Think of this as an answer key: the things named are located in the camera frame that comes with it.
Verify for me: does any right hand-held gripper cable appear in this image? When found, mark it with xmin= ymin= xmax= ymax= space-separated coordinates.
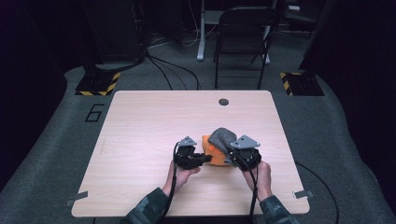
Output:
xmin=232 ymin=150 xmax=262 ymax=224

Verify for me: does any grey knitted cloth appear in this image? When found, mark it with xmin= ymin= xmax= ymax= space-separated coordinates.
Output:
xmin=207 ymin=127 xmax=238 ymax=155

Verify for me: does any person's left hand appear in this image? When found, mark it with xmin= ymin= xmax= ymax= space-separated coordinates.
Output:
xmin=162 ymin=160 xmax=202 ymax=197

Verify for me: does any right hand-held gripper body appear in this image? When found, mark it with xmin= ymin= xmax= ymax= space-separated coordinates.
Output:
xmin=224 ymin=134 xmax=262 ymax=172

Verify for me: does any left hand-held gripper cable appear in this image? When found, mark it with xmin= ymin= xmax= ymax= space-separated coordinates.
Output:
xmin=155 ymin=141 xmax=183 ymax=224

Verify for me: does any black shelf rack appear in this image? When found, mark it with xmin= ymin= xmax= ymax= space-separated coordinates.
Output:
xmin=279 ymin=0 xmax=316 ymax=26

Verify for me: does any black folding chair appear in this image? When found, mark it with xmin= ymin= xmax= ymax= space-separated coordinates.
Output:
xmin=213 ymin=6 xmax=278 ymax=91

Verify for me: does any striped black stand base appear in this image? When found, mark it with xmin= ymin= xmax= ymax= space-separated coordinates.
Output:
xmin=75 ymin=71 xmax=121 ymax=97
xmin=279 ymin=72 xmax=325 ymax=97

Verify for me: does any black floor cable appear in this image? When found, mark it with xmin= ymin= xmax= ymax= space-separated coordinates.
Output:
xmin=147 ymin=56 xmax=175 ymax=91
xmin=146 ymin=54 xmax=201 ymax=91
xmin=294 ymin=161 xmax=340 ymax=224

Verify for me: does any white desk frame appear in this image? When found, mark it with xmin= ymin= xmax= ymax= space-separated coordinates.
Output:
xmin=196 ymin=0 xmax=272 ymax=62

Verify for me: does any person's right hand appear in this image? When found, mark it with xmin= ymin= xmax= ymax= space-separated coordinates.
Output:
xmin=241 ymin=161 xmax=274 ymax=203

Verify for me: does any black cabinet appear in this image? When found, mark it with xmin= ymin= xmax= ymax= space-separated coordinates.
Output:
xmin=83 ymin=0 xmax=148 ymax=63

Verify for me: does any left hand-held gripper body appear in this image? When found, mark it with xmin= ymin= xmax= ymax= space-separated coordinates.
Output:
xmin=173 ymin=135 xmax=204 ymax=171

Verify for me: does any orange plush toy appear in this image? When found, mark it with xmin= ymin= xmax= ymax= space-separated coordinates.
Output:
xmin=201 ymin=134 xmax=234 ymax=168

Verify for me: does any hand-held gripper cable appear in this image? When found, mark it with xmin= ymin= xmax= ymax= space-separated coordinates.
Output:
xmin=232 ymin=150 xmax=262 ymax=224
xmin=155 ymin=141 xmax=183 ymax=224

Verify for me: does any grey tape strip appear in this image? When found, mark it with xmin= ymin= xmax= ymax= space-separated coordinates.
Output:
xmin=64 ymin=190 xmax=90 ymax=208
xmin=292 ymin=189 xmax=314 ymax=200

